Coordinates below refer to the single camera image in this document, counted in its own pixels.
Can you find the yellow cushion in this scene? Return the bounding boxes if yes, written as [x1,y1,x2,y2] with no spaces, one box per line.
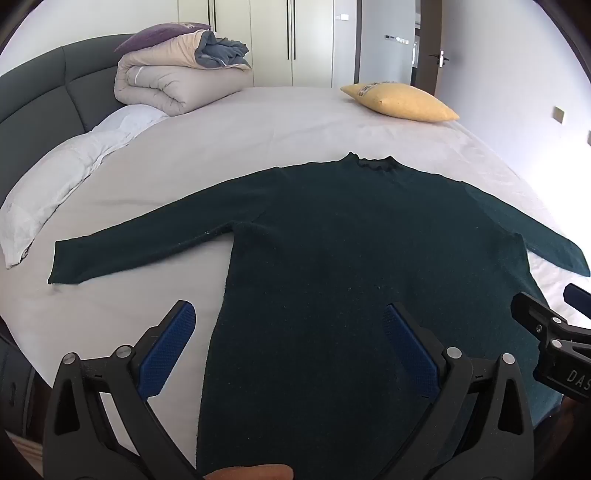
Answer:
[340,82,461,123]

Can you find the dark door with handle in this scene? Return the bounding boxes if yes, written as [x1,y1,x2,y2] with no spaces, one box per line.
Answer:
[412,0,451,95]

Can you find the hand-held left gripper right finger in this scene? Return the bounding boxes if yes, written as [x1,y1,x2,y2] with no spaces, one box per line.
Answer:
[382,302,536,480]

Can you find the white wardrobe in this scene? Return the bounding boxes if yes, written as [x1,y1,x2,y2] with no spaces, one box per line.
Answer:
[178,0,363,89]

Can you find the purple cushion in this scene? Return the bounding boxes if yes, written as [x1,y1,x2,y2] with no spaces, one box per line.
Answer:
[114,21,212,54]

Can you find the white pillow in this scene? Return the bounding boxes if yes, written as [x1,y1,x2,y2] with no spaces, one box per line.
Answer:
[0,104,169,269]

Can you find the dark grey padded headboard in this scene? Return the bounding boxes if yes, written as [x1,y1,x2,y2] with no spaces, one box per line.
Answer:
[0,34,141,206]

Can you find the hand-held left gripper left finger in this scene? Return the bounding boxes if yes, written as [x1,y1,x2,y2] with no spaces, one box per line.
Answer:
[43,300,200,480]

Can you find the person's left hand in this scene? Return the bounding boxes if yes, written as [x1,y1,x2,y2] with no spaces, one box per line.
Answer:
[203,463,295,480]

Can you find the grey blue folded blanket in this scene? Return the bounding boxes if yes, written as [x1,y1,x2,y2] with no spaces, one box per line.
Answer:
[194,32,252,71]

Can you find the folded beige duvet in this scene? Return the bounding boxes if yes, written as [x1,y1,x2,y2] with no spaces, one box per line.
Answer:
[113,30,254,116]

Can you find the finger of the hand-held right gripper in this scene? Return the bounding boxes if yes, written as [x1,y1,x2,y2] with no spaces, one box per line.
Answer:
[510,292,581,352]
[563,283,591,320]

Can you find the dark green sweater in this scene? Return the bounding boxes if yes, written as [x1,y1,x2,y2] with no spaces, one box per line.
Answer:
[47,152,591,480]

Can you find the bed with white sheet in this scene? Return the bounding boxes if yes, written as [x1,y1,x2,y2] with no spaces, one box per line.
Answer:
[0,85,591,432]

